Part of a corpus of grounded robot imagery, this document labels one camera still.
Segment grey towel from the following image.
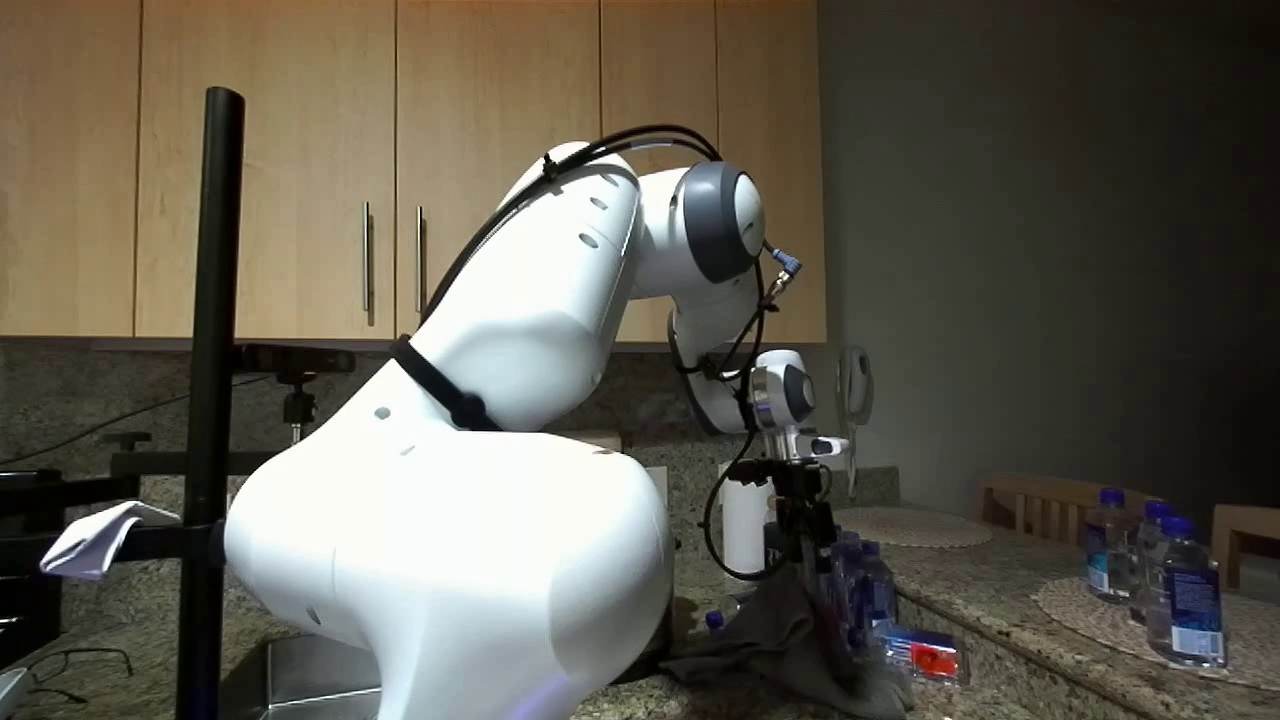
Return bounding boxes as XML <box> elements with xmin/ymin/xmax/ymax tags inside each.
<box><xmin>656</xmin><ymin>577</ymin><xmax>925</xmax><ymax>720</ymax></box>

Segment small blue-capped container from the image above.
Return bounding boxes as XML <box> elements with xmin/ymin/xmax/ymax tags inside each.
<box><xmin>687</xmin><ymin>604</ymin><xmax>739</xmax><ymax>639</ymax></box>

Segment black box device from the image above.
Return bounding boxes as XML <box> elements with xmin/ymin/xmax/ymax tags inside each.
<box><xmin>0</xmin><ymin>504</ymin><xmax>62</xmax><ymax>674</ymax></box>

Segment black vertical stand pole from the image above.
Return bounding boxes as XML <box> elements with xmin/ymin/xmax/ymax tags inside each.
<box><xmin>170</xmin><ymin>83</ymin><xmax>251</xmax><ymax>720</ymax></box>

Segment white crumpled paper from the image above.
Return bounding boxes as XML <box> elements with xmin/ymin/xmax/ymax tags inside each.
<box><xmin>37</xmin><ymin>496</ymin><xmax>183</xmax><ymax>584</ymax></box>

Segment red-labelled lying bottle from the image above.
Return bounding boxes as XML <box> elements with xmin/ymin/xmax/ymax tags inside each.
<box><xmin>876</xmin><ymin>626</ymin><xmax>964</xmax><ymax>688</ymax></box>

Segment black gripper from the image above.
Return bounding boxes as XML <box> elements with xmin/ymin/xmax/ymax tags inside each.
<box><xmin>770</xmin><ymin>461</ymin><xmax>860</xmax><ymax>639</ymax></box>

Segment metal cabinet handle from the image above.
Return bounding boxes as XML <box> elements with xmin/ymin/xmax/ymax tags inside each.
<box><xmin>410</xmin><ymin>205</ymin><xmax>436</xmax><ymax>323</ymax></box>
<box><xmin>359</xmin><ymin>205</ymin><xmax>381</xmax><ymax>331</ymax></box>

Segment thin black counter cable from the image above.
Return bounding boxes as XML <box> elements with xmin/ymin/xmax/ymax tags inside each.
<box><xmin>17</xmin><ymin>639</ymin><xmax>141</xmax><ymax>704</ymax></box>

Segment wrapped pack of water bottles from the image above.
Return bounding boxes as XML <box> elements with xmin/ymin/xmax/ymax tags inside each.
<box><xmin>829</xmin><ymin>530</ymin><xmax>899</xmax><ymax>661</ymax></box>

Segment thin black wall cable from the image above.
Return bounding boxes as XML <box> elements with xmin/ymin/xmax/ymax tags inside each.
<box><xmin>0</xmin><ymin>393</ymin><xmax>190</xmax><ymax>473</ymax></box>

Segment wooden upper cabinets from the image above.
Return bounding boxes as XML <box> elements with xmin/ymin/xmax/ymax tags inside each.
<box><xmin>0</xmin><ymin>0</ymin><xmax>832</xmax><ymax>352</ymax></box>

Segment stainless steel sink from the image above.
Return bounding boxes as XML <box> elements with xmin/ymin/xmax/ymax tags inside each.
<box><xmin>217</xmin><ymin>627</ymin><xmax>390</xmax><ymax>720</ymax></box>

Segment wooden chair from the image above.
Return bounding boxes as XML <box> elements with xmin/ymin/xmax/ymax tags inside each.
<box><xmin>981</xmin><ymin>473</ymin><xmax>1110</xmax><ymax>551</ymax></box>
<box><xmin>1208</xmin><ymin>500</ymin><xmax>1280</xmax><ymax>591</ymax></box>

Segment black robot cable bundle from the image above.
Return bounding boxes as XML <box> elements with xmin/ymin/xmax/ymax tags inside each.
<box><xmin>410</xmin><ymin>122</ymin><xmax>809</xmax><ymax>584</ymax></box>

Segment blue-capped water bottle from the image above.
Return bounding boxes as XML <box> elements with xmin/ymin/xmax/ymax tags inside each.
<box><xmin>1081</xmin><ymin>485</ymin><xmax>1135</xmax><ymax>604</ymax></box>
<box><xmin>1160</xmin><ymin>513</ymin><xmax>1232</xmax><ymax>680</ymax></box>
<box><xmin>1127</xmin><ymin>496</ymin><xmax>1180</xmax><ymax>633</ymax></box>

